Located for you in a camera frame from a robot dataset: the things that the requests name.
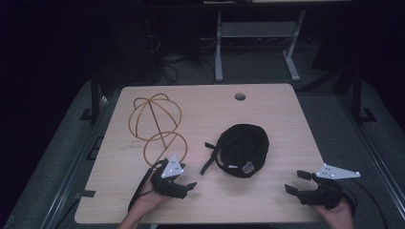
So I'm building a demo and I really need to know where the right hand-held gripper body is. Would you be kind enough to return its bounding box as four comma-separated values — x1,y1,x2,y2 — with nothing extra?
298,162,362,211

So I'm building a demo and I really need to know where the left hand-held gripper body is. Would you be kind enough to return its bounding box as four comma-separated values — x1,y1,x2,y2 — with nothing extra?
150,155,189,200

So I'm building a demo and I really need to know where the orange wire hat stand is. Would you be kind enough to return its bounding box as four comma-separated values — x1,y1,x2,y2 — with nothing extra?
128,93,189,168

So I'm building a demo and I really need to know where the black cap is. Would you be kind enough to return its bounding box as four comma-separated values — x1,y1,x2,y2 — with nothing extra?
199,123,270,178

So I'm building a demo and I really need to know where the person's right hand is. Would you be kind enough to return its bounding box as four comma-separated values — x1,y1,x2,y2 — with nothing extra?
310,196,355,229

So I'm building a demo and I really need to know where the person's left hand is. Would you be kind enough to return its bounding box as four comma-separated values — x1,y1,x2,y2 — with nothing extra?
128,185,173,221

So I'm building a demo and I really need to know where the black table edge clip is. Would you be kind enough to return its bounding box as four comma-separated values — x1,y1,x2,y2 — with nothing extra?
74,189,96,200

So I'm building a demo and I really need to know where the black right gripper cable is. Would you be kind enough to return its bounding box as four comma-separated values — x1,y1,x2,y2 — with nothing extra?
341,178,389,229

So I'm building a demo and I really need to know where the aluminium frame rail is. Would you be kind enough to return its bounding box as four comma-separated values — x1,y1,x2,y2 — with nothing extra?
336,94,405,220
39,94,111,229

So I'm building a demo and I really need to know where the black metal post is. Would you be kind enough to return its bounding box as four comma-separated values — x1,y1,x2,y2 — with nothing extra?
351,67,378,125
79,68,101,125

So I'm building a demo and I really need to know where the bundle of floor cables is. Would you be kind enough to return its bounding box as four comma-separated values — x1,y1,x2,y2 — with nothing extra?
146,32,218,86

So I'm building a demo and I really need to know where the white metal table frame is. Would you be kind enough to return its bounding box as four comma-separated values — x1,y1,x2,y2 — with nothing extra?
214,9,307,83

